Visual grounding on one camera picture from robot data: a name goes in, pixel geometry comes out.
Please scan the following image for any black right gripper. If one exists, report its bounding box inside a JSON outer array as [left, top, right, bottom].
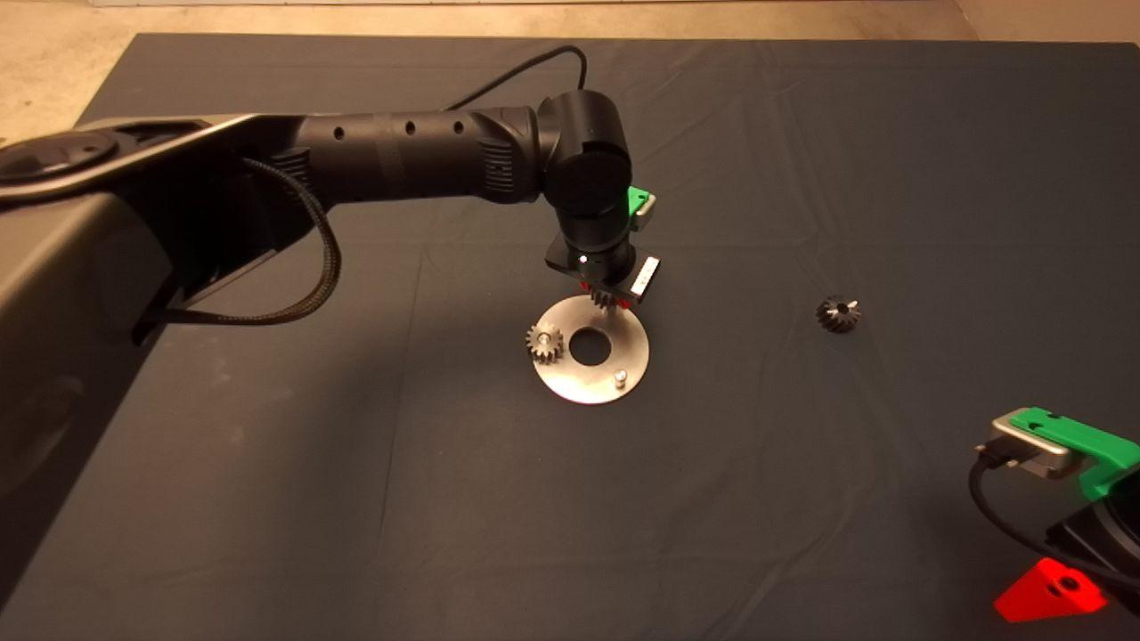
[[994, 497, 1140, 624]]

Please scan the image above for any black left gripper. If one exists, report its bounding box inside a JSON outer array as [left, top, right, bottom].
[[544, 231, 662, 310]]

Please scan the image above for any round metal carrier plate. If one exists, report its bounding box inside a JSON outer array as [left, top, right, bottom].
[[532, 295, 650, 406]]

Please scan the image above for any dark bevel gear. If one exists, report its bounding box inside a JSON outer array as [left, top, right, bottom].
[[815, 295, 862, 336]]

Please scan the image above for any dark grey table cloth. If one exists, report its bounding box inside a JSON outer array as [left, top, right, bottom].
[[0, 33, 1140, 641]]

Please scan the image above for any right black camera cable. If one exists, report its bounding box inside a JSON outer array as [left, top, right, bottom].
[[968, 443, 1140, 594]]

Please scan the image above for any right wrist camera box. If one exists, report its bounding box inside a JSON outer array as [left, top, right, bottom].
[[976, 417, 1087, 481]]

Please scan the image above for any right green camera mount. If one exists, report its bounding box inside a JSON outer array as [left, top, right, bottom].
[[1015, 406, 1140, 500]]

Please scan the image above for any left thin black camera cable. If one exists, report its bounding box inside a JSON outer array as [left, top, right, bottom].
[[445, 45, 589, 113]]

